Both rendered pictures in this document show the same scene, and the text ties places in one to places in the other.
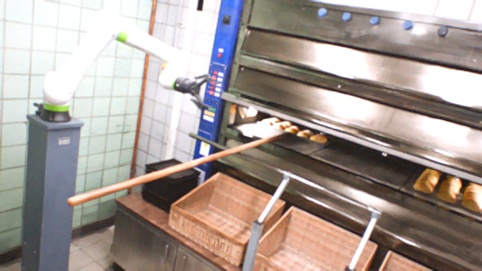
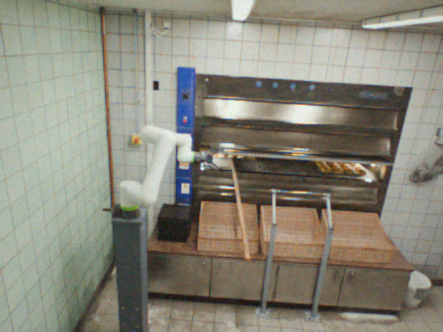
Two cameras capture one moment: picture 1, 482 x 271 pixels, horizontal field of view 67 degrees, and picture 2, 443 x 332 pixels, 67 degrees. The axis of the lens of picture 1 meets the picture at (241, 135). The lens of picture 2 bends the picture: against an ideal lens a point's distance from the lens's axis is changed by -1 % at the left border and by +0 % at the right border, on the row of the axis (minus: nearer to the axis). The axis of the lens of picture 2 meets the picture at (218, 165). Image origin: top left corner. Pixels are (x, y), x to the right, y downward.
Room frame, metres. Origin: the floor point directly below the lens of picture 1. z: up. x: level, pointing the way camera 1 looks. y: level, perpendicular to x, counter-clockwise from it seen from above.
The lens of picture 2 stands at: (-0.26, 1.54, 2.37)
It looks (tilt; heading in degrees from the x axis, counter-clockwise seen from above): 20 degrees down; 329
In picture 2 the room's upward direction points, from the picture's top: 4 degrees clockwise
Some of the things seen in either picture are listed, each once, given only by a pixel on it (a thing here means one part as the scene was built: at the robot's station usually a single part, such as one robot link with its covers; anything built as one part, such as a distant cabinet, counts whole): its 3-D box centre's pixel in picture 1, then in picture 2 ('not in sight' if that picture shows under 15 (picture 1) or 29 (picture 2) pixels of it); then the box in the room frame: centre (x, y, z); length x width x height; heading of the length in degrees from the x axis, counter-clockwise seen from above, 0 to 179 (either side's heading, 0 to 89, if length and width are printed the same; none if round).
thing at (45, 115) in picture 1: (50, 110); (122, 209); (1.89, 1.04, 1.23); 0.26 x 0.15 x 0.06; 59
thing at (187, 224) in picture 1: (227, 214); (227, 225); (2.14, -0.02, 0.72); 0.56 x 0.49 x 0.28; 60
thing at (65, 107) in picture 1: (57, 91); (131, 195); (1.85, 0.98, 1.36); 0.16 x 0.13 x 0.19; 28
